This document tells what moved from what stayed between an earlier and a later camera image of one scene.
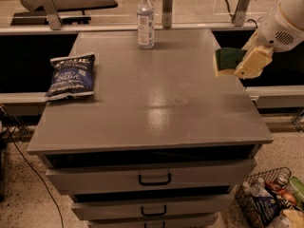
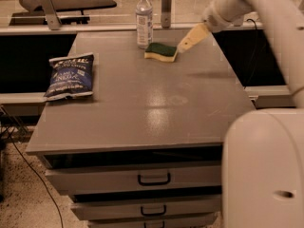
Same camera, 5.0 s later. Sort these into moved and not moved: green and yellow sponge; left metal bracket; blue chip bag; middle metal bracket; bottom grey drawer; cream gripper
Moved: cream gripper; green and yellow sponge
Not moved: left metal bracket; middle metal bracket; blue chip bag; bottom grey drawer
